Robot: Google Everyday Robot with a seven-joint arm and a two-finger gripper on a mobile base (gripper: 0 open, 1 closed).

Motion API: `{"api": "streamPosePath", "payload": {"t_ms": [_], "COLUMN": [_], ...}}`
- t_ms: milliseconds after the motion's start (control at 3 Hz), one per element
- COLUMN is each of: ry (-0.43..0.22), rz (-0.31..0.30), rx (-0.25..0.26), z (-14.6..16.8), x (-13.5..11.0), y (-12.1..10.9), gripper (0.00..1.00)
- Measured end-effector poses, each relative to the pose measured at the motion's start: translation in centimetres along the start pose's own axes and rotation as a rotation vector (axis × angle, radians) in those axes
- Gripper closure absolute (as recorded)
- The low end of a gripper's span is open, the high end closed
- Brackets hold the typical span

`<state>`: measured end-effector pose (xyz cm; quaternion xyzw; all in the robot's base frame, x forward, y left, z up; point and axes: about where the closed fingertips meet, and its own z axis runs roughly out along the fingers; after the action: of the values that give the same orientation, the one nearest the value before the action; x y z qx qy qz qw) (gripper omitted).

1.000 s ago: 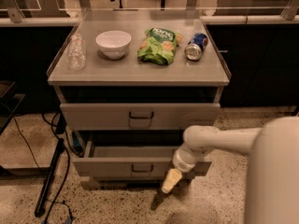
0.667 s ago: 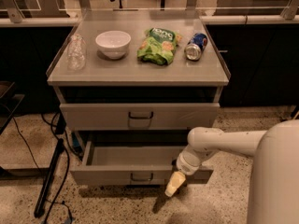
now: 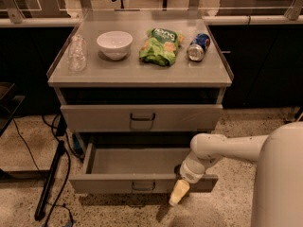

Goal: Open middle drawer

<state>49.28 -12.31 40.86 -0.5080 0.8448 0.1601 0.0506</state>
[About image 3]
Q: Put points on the blue soda can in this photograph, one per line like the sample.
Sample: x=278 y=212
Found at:
x=197 y=48

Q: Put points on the grey drawer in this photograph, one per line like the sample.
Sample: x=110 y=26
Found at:
x=110 y=118
x=129 y=171

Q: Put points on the clear plastic bottle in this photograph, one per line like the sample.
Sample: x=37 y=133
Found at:
x=77 y=53

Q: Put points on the white ceramic bowl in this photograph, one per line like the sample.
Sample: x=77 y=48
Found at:
x=115 y=44

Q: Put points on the grey drawer cabinet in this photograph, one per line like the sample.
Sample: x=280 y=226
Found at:
x=134 y=82

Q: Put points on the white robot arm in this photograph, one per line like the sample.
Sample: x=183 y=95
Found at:
x=278 y=187

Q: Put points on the grey top drawer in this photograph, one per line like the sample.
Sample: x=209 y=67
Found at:
x=110 y=118

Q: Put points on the green chip bag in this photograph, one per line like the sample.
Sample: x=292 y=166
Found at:
x=161 y=47

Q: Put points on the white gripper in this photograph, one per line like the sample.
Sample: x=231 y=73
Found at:
x=188 y=172

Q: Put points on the white horizontal rail pipe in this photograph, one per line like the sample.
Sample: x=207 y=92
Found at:
x=210 y=20

